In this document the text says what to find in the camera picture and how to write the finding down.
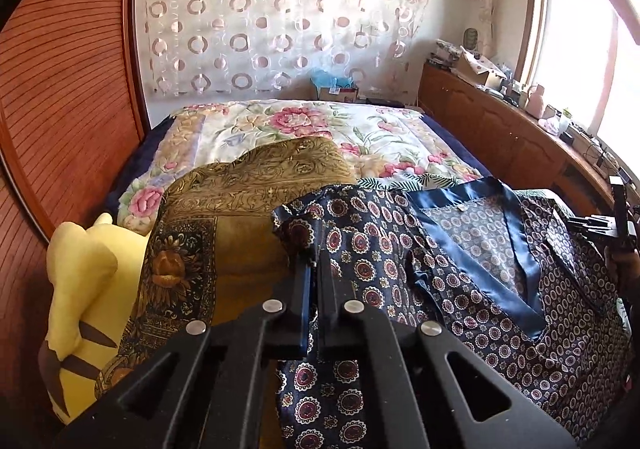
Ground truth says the sheer circle pattern curtain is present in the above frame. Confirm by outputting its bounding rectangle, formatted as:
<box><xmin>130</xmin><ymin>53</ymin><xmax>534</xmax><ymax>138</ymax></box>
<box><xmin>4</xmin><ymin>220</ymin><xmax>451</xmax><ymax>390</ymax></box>
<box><xmin>136</xmin><ymin>0</ymin><xmax>428</xmax><ymax>102</ymax></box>

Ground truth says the wooden louvered wardrobe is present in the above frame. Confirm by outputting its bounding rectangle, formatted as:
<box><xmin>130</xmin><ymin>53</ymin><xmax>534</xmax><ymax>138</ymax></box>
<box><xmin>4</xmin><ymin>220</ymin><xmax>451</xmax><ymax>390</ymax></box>
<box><xmin>1</xmin><ymin>0</ymin><xmax>145</xmax><ymax>419</ymax></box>

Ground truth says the yellow pikachu plush toy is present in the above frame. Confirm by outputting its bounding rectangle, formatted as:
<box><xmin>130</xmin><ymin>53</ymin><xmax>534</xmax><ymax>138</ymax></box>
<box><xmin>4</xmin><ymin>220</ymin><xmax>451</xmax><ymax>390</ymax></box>
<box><xmin>38</xmin><ymin>213</ymin><xmax>148</xmax><ymax>424</ymax></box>

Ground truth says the long wooden side cabinet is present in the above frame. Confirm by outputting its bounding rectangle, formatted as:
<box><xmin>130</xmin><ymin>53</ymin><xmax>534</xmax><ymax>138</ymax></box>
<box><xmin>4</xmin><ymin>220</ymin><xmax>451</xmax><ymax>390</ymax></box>
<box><xmin>418</xmin><ymin>64</ymin><xmax>613</xmax><ymax>215</ymax></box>

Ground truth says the window with wooden frame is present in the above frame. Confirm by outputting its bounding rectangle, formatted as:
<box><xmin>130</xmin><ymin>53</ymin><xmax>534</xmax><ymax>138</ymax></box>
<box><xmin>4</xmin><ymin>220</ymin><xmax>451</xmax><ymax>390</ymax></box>
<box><xmin>522</xmin><ymin>0</ymin><xmax>639</xmax><ymax>174</ymax></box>

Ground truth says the olive gold patterned blanket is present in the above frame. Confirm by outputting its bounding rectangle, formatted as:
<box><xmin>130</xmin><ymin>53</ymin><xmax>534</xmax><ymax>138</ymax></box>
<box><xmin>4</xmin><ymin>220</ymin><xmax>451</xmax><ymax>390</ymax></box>
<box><xmin>96</xmin><ymin>137</ymin><xmax>356</xmax><ymax>397</ymax></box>

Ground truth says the navy patterned silk garment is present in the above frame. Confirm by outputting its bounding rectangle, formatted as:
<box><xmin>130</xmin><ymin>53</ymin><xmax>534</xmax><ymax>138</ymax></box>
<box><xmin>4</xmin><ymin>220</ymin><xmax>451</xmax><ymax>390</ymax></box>
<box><xmin>272</xmin><ymin>177</ymin><xmax>632</xmax><ymax>443</ymax></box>

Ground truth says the blue item in box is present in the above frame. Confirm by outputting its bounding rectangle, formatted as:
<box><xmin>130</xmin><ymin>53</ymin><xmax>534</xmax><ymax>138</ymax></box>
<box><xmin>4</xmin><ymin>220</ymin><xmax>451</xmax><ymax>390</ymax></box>
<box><xmin>310</xmin><ymin>69</ymin><xmax>359</xmax><ymax>102</ymax></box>

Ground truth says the open cardboard box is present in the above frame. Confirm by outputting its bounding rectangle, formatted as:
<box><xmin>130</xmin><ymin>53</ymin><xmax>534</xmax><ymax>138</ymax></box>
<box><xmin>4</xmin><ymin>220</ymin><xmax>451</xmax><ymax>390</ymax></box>
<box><xmin>451</xmin><ymin>47</ymin><xmax>506</xmax><ymax>91</ymax></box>

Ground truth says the floral bed quilt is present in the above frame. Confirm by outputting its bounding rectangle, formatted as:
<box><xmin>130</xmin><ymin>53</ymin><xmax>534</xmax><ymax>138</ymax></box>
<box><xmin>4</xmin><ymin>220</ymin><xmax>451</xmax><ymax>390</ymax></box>
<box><xmin>104</xmin><ymin>99</ymin><xmax>494</xmax><ymax>235</ymax></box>

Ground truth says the person's right hand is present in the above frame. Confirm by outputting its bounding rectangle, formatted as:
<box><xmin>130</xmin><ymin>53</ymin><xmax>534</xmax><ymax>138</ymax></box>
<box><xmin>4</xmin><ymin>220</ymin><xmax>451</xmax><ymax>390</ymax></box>
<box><xmin>605</xmin><ymin>247</ymin><xmax>640</xmax><ymax>302</ymax></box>

